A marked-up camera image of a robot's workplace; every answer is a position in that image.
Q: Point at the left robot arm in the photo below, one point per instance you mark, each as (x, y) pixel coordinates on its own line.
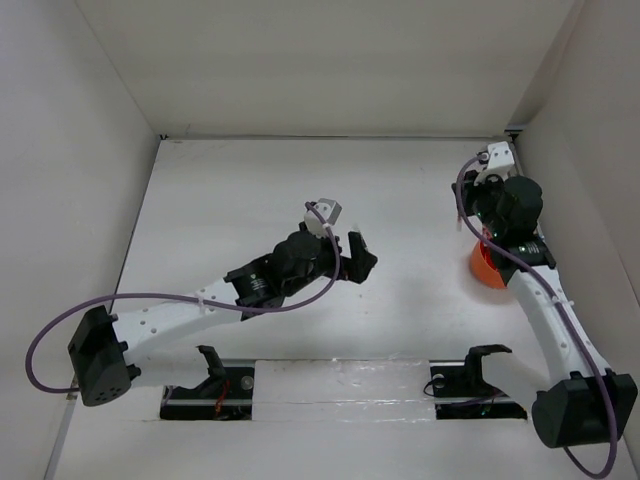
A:
(112, 353)

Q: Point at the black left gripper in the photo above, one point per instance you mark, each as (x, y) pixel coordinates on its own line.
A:
(355, 268)

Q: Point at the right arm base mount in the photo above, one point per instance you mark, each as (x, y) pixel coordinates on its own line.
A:
(460, 391)

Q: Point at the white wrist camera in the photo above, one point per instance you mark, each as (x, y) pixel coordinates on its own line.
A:
(320, 215)
(499, 162)

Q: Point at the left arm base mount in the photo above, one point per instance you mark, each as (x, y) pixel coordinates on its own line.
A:
(226, 394)

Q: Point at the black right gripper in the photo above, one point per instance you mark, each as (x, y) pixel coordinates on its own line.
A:
(469, 189)

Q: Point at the green pen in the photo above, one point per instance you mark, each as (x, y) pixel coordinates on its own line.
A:
(360, 241)

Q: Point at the aluminium side rail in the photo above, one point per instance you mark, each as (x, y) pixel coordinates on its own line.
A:
(512, 136)

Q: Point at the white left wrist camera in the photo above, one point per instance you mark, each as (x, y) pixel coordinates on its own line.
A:
(320, 215)

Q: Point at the orange round organizer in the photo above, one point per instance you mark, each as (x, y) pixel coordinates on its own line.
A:
(483, 269)

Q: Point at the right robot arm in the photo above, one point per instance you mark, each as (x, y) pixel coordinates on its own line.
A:
(581, 400)

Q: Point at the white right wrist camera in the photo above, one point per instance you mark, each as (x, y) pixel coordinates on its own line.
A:
(499, 162)

